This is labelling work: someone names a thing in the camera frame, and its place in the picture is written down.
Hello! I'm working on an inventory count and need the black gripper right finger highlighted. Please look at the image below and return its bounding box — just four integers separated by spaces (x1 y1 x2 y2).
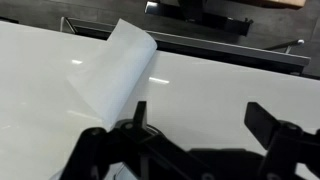
244 101 320 180

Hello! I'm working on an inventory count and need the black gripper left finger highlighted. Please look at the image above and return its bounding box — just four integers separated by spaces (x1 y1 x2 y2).
59 100 214 180

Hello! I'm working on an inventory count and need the white paper towel sheet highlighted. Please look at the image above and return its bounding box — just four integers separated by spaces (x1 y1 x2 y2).
49 18 158 180

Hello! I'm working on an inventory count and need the metal lever with ball end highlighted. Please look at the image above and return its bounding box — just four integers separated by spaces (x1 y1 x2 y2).
264 38 305 54

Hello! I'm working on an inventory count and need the wooden cart with clamps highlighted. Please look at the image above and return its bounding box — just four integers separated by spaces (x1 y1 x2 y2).
263 0 307 9

